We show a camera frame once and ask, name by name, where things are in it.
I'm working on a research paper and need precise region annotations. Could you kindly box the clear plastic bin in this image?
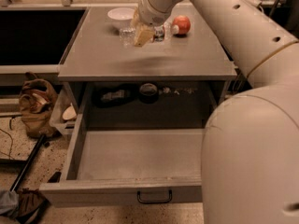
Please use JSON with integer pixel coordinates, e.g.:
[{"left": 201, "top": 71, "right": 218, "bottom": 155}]
[{"left": 50, "top": 89, "right": 77, "bottom": 136}]

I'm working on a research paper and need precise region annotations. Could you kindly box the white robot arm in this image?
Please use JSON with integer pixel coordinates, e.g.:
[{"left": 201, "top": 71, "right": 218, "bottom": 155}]
[{"left": 138, "top": 0, "right": 299, "bottom": 224}]

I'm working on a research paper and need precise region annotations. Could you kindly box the black pole on floor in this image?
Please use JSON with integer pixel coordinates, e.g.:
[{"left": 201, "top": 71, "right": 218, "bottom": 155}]
[{"left": 10, "top": 134, "right": 47, "bottom": 191}]

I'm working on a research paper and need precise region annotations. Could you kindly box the grey open drawer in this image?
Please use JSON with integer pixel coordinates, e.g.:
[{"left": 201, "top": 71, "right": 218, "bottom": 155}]
[{"left": 40, "top": 114, "right": 203, "bottom": 207}]

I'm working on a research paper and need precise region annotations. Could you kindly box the black drawer handle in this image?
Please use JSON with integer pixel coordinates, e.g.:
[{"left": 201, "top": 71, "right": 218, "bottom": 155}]
[{"left": 136, "top": 190, "right": 173, "bottom": 204}]

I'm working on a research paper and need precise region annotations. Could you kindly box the grey cloth on floor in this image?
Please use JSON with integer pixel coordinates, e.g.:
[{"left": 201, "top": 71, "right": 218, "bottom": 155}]
[{"left": 0, "top": 189, "right": 19, "bottom": 219}]

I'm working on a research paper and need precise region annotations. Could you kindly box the grey counter cabinet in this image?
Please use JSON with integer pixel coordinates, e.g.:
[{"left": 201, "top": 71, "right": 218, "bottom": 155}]
[{"left": 59, "top": 6, "right": 236, "bottom": 116}]

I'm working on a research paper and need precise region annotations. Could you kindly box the black object behind cabinet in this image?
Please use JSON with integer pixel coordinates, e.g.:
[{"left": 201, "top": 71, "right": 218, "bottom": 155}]
[{"left": 92, "top": 84, "right": 137, "bottom": 108}]

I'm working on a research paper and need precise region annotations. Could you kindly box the white ceramic bowl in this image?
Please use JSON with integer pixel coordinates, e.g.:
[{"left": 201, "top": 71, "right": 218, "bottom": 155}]
[{"left": 107, "top": 7, "right": 135, "bottom": 30}]

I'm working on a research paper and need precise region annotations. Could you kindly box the red apple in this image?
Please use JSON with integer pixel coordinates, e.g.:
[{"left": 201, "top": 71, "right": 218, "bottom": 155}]
[{"left": 172, "top": 15, "right": 191, "bottom": 35}]

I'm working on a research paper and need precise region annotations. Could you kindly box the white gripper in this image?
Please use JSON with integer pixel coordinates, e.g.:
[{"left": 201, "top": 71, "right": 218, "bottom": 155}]
[{"left": 130, "top": 0, "right": 182, "bottom": 47}]

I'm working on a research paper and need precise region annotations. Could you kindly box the clear plastic water bottle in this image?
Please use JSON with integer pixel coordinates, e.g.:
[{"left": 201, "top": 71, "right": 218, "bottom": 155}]
[{"left": 119, "top": 22, "right": 172, "bottom": 47}]

